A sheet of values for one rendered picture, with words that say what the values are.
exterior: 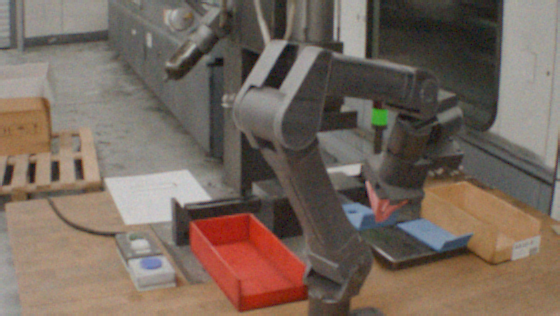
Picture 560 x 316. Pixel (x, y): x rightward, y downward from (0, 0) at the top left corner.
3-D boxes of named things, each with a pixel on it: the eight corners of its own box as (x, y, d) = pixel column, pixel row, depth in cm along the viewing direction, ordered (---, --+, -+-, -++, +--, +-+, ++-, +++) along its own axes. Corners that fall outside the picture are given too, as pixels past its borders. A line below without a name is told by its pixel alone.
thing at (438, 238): (444, 255, 127) (446, 240, 126) (396, 226, 140) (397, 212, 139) (472, 247, 130) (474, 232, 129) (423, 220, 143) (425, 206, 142)
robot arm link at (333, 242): (346, 252, 108) (267, 76, 90) (377, 267, 103) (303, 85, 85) (318, 280, 105) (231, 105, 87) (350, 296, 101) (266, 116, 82)
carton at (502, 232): (490, 270, 127) (496, 231, 124) (419, 223, 148) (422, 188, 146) (537, 256, 132) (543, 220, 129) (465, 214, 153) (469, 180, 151)
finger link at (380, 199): (384, 198, 122) (399, 156, 116) (402, 227, 117) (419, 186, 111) (349, 203, 120) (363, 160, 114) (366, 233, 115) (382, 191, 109)
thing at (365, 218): (362, 232, 116) (363, 214, 115) (323, 209, 130) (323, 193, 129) (399, 226, 118) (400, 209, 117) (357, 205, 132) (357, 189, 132)
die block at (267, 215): (271, 240, 138) (272, 204, 135) (252, 221, 146) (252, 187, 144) (362, 225, 145) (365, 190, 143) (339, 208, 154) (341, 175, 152)
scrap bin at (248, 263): (238, 313, 111) (238, 280, 109) (190, 250, 132) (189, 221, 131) (307, 299, 115) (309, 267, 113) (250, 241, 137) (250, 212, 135)
